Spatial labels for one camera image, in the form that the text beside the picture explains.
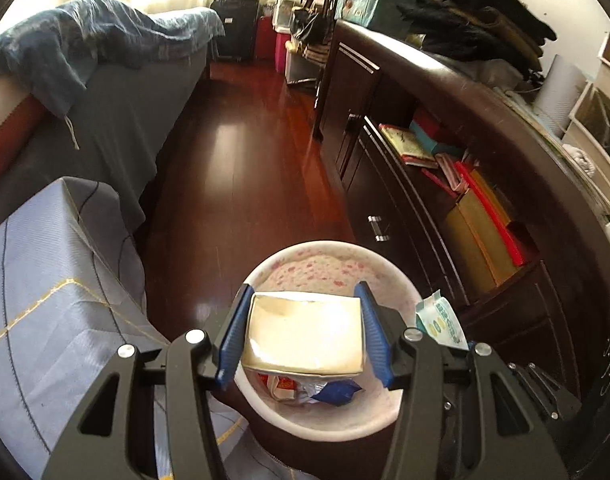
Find green and yellow book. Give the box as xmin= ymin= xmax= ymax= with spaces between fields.
xmin=379 ymin=124 xmax=440 ymax=167

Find striped pouch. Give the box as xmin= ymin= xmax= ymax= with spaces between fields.
xmin=435 ymin=152 xmax=468 ymax=193

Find red pillow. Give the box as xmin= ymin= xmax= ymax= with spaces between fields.
xmin=0 ymin=95 xmax=48 ymax=186

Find white cylinder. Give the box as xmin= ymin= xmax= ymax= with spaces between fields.
xmin=532 ymin=55 xmax=588 ymax=136

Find black handbag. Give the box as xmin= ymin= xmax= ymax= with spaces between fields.
xmin=290 ymin=7 xmax=330 ymax=43

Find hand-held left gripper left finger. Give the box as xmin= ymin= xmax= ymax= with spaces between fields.
xmin=41 ymin=282 xmax=256 ymax=480

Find grey sofa with blue blanket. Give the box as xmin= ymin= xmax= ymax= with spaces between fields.
xmin=0 ymin=7 xmax=226 ymax=238

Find pile of dark clothes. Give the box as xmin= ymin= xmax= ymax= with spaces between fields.
xmin=397 ymin=0 xmax=558 ymax=73

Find white shelf unit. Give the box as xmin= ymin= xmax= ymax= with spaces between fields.
xmin=562 ymin=32 xmax=610 ymax=211

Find black suitcase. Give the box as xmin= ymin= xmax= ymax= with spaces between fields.
xmin=210 ymin=0 xmax=260 ymax=63

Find cream cardboard box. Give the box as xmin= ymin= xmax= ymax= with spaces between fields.
xmin=241 ymin=291 xmax=366 ymax=377

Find striped bag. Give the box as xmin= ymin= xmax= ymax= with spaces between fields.
xmin=302 ymin=42 xmax=336 ymax=63

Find dark wooden cabinet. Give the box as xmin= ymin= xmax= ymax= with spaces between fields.
xmin=315 ymin=20 xmax=610 ymax=411

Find white crate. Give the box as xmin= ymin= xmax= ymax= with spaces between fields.
xmin=272 ymin=0 xmax=303 ymax=33

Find wet wipes packet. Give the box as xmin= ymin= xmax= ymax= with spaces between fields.
xmin=415 ymin=290 xmax=470 ymax=352

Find white storage box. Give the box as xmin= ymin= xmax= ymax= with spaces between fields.
xmin=285 ymin=47 xmax=326 ymax=86

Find red folder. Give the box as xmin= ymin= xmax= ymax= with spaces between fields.
xmin=455 ymin=161 xmax=528 ymax=267

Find blue wrapper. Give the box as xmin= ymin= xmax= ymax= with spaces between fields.
xmin=312 ymin=379 xmax=364 ymax=406

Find blue blanket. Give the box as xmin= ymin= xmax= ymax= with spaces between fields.
xmin=0 ymin=0 xmax=226 ymax=121

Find white pillow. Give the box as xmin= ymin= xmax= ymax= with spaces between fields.
xmin=0 ymin=77 xmax=33 ymax=136

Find red box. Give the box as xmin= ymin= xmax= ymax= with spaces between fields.
xmin=256 ymin=16 xmax=278 ymax=60

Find teal box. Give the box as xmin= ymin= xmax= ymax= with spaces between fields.
xmin=410 ymin=120 xmax=460 ymax=157

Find yellow envelope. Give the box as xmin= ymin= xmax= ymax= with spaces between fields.
xmin=445 ymin=191 xmax=518 ymax=286

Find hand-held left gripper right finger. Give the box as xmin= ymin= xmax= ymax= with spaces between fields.
xmin=354 ymin=281 xmax=570 ymax=480

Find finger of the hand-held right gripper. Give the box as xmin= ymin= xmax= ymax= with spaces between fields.
xmin=507 ymin=360 xmax=583 ymax=423

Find white and red packet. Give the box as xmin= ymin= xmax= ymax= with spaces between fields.
xmin=259 ymin=372 xmax=310 ymax=403

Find grey-white cloth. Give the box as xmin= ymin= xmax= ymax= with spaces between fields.
xmin=562 ymin=142 xmax=596 ymax=176

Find white floral trash bin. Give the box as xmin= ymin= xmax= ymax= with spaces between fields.
xmin=233 ymin=241 xmax=420 ymax=442

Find pink container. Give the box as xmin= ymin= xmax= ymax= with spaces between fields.
xmin=275 ymin=32 xmax=293 ymax=73

